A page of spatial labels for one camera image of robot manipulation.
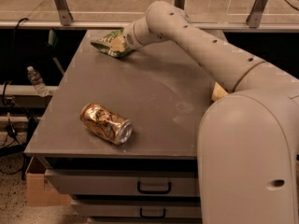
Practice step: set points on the grey drawer cabinet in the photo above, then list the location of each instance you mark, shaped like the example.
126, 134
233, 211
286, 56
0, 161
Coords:
159, 88

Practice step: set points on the upper grey drawer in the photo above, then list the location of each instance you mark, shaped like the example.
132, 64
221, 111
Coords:
124, 183

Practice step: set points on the left metal railing bracket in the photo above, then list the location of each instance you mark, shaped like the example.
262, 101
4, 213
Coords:
64, 13

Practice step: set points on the right metal railing bracket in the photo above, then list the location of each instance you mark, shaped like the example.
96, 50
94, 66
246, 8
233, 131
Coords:
255, 17

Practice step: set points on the gold soda can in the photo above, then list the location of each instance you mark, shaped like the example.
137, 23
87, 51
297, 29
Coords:
106, 124

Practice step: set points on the clear plastic water bottle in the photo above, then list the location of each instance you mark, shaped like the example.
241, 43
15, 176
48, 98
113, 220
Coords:
37, 81

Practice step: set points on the lower grey drawer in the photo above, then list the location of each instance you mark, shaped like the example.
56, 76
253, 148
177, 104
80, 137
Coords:
130, 208

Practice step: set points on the grey drawer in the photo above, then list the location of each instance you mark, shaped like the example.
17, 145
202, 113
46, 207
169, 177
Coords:
124, 183
130, 208

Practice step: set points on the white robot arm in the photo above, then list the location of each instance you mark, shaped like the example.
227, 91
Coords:
248, 140

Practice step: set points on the cardboard box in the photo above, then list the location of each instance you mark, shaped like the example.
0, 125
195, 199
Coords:
39, 191

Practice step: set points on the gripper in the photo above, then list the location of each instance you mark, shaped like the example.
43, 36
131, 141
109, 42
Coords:
130, 38

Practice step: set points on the yellow sponge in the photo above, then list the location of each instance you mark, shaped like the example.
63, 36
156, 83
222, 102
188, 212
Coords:
218, 92

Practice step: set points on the green jalapeno chip bag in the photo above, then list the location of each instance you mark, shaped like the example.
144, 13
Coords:
103, 44

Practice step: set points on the green handled tool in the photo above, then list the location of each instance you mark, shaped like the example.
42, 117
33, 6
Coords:
52, 46

